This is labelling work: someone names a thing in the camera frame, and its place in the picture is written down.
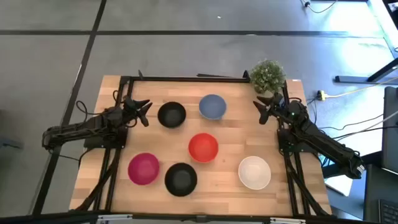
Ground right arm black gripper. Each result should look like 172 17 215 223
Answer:
252 96 295 125

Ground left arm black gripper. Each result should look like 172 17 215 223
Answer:
123 99 154 128

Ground black bowl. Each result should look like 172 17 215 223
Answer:
157 101 187 129
164 162 198 197

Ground blue bowl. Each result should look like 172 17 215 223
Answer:
198 94 228 121

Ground magenta bowl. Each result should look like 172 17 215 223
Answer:
127 152 161 186

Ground white bowl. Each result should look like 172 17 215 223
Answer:
238 156 272 190

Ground potted green plant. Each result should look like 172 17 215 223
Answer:
249 58 287 95

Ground red bowl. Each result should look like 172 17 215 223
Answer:
188 133 220 164

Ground black desk leg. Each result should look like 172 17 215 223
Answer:
335 57 398 84

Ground white paper sheet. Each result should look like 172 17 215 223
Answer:
325 172 355 197

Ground black cabinet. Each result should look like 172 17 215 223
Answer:
381 86 398 174

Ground black desk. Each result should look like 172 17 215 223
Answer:
363 164 398 224

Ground black keyboard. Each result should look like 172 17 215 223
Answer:
378 198 398 224

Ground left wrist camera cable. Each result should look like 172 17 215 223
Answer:
126 114 139 129

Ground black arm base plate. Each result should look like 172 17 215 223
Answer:
83 126 128 149
277 129 318 153

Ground black aluminium frame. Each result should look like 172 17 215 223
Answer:
0 70 374 224

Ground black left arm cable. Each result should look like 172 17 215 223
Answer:
75 100 103 125

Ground black floor cable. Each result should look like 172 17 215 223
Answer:
317 113 385 131

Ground black left base cable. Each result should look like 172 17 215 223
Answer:
49 148 94 169

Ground yellow cable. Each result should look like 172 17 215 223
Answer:
323 76 398 98

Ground grey floor cable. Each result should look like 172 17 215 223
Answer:
331 110 398 140

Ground black cable with plug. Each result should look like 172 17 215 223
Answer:
300 0 338 14

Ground silver metal bracket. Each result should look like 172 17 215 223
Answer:
269 217 306 224
97 213 134 222

